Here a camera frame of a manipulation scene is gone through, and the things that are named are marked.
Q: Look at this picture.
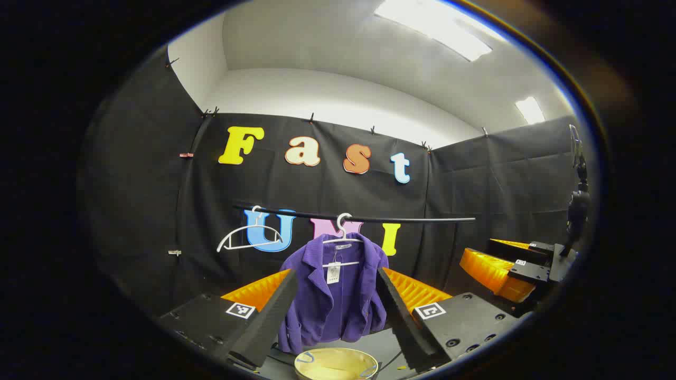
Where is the white plastic hanger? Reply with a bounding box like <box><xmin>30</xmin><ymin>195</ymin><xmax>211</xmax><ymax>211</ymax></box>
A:
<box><xmin>217</xmin><ymin>206</ymin><xmax>285</xmax><ymax>253</ymax></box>
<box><xmin>322</xmin><ymin>212</ymin><xmax>366</xmax><ymax>268</ymax></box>

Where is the large ceiling light panel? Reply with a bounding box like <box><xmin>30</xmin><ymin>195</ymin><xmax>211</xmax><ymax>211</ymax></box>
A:
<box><xmin>374</xmin><ymin>0</ymin><xmax>508</xmax><ymax>62</ymax></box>

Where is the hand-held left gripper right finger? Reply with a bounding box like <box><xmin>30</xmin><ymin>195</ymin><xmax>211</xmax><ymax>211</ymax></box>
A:
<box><xmin>376</xmin><ymin>265</ymin><xmax>522</xmax><ymax>373</ymax></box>

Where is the purple knit jacket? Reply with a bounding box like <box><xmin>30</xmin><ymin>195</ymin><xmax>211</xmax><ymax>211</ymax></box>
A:
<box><xmin>278</xmin><ymin>232</ymin><xmax>390</xmax><ymax>355</ymax></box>

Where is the black clothes rack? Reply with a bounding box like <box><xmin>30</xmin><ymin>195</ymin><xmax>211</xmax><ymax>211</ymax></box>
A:
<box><xmin>232</xmin><ymin>203</ymin><xmax>477</xmax><ymax>225</ymax></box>

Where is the row of black clips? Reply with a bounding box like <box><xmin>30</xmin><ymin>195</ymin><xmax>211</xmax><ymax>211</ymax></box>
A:
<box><xmin>165</xmin><ymin>57</ymin><xmax>489</xmax><ymax>154</ymax></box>

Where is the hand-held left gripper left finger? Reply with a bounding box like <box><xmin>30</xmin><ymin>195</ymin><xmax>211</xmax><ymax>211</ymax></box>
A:
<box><xmin>157</xmin><ymin>268</ymin><xmax>299</xmax><ymax>370</ymax></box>

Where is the small ceiling light panel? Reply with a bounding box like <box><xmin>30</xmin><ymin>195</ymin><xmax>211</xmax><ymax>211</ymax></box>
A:
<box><xmin>515</xmin><ymin>97</ymin><xmax>546</xmax><ymax>126</ymax></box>

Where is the black backdrop cloth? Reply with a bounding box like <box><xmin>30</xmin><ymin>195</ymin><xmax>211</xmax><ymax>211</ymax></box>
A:
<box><xmin>77</xmin><ymin>45</ymin><xmax>595</xmax><ymax>338</ymax></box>

